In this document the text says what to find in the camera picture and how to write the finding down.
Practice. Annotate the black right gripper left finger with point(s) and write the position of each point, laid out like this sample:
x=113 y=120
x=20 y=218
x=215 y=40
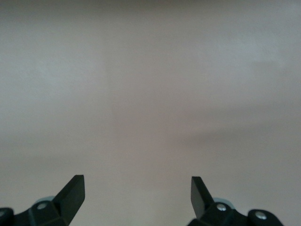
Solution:
x=70 y=195

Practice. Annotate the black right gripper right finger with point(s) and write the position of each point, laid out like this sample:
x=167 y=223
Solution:
x=203 y=207

